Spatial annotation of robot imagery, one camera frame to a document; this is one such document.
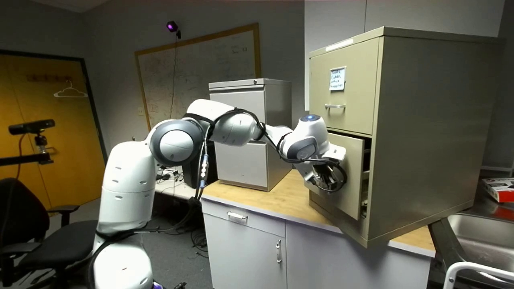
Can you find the red box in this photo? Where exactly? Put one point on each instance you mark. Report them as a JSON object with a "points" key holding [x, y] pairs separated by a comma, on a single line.
{"points": [[499, 190]]}

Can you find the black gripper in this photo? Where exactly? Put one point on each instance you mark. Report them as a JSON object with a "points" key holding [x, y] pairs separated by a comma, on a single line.
{"points": [[326, 176]]}

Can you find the beige labelled file drawer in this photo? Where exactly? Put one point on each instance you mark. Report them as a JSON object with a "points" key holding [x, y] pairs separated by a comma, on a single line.
{"points": [[347, 89]]}

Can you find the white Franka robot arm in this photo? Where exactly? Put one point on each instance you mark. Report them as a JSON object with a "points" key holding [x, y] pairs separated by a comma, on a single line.
{"points": [[128, 182]]}

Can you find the wood-framed whiteboard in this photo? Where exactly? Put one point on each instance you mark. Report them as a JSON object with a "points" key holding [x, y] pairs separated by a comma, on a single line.
{"points": [[197, 70]]}

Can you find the black office chair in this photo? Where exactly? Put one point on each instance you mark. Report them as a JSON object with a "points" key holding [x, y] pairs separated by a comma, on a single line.
{"points": [[41, 242]]}

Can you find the yellow door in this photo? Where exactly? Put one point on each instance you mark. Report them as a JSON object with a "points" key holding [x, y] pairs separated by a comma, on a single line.
{"points": [[58, 145]]}

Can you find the grey two-drawer lateral cabinet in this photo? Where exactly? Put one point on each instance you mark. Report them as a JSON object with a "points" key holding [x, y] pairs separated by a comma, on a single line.
{"points": [[250, 161]]}

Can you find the white paper drawer label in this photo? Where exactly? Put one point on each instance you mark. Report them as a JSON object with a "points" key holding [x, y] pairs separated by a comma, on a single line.
{"points": [[337, 79]]}

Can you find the beige metal file cabinet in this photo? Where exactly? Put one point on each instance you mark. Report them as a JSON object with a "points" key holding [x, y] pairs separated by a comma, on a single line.
{"points": [[427, 134]]}

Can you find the camera with purple light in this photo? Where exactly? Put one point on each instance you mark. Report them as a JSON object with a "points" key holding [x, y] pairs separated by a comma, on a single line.
{"points": [[172, 26]]}

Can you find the grey metal sink unit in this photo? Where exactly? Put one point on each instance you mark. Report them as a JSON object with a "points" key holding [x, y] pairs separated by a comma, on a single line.
{"points": [[482, 235]]}

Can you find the black camera on stand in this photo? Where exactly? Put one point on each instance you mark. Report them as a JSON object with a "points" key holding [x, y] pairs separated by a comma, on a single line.
{"points": [[32, 128]]}

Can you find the grey base cabinet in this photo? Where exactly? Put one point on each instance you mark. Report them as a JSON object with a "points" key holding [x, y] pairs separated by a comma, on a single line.
{"points": [[321, 258]]}

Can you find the white metal tube frame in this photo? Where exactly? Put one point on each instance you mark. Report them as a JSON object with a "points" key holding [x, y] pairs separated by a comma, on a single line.
{"points": [[470, 270]]}

